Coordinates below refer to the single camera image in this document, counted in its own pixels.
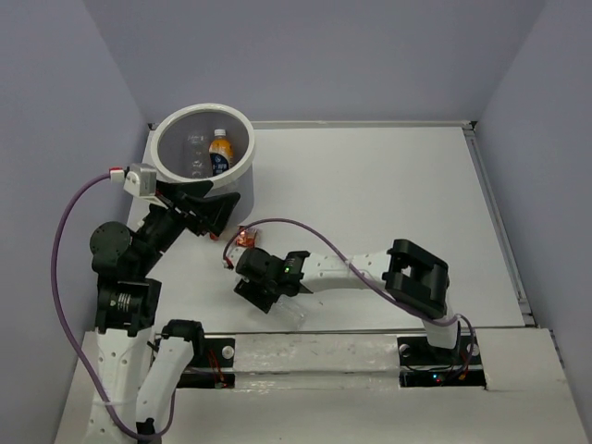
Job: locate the clear crushed bottle front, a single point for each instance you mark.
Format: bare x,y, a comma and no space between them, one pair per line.
290,313

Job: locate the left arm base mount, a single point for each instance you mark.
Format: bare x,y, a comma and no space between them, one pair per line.
213,368

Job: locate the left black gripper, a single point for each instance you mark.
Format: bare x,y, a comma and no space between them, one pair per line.
216,209

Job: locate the orange juice bottle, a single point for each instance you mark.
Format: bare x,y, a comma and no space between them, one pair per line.
221,153

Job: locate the red label small bottle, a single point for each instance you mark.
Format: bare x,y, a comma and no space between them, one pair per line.
247,237

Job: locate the clear bottle blue cap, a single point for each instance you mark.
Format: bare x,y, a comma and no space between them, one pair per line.
199,164

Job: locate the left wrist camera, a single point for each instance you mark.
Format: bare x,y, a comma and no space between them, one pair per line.
140,181

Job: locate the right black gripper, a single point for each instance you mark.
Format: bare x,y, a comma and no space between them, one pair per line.
251,289

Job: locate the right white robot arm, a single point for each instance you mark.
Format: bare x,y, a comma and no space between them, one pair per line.
406,274

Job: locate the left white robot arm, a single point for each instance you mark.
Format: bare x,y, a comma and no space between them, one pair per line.
133,404

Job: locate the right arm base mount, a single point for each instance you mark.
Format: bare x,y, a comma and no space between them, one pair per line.
424,366

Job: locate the white cylindrical bin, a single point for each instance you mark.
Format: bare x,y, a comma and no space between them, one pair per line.
207,142

